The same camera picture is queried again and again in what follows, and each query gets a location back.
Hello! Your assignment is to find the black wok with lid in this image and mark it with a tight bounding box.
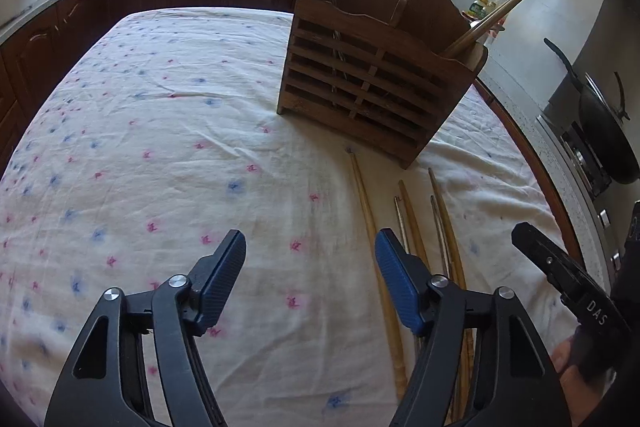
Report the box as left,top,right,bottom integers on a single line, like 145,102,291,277
543,37,640,186

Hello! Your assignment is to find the wooden utensil holder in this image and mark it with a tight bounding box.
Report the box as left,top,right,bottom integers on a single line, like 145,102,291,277
276,0,489,170

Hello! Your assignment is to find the person's right hand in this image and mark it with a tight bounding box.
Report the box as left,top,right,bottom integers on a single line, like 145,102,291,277
550,337,620,427

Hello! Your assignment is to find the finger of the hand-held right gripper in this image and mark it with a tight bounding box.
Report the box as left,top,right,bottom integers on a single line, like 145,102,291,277
510,222,604,309

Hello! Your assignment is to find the white floral tablecloth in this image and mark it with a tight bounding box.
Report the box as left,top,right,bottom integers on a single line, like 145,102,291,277
0,7,586,427

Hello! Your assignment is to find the yellow cap oil bottle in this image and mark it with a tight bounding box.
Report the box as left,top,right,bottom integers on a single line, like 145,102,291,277
469,0,502,22

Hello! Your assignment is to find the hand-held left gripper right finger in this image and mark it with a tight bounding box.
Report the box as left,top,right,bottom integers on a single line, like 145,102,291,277
374,228,574,427

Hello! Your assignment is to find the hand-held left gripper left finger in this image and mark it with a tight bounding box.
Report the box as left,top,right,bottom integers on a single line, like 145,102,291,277
44,229,247,427

